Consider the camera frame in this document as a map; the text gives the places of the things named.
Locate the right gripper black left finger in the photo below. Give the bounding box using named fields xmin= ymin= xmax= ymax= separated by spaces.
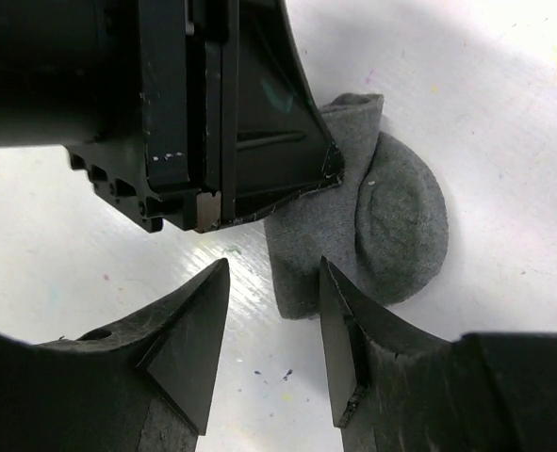
xmin=0 ymin=259 xmax=230 ymax=451

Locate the grey sock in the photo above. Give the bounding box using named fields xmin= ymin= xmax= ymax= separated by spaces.
xmin=264 ymin=93 xmax=449 ymax=319

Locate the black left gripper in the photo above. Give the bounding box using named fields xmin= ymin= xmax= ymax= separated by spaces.
xmin=0 ymin=1 xmax=344 ymax=233

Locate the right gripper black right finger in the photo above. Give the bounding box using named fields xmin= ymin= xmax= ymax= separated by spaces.
xmin=319 ymin=260 xmax=557 ymax=451

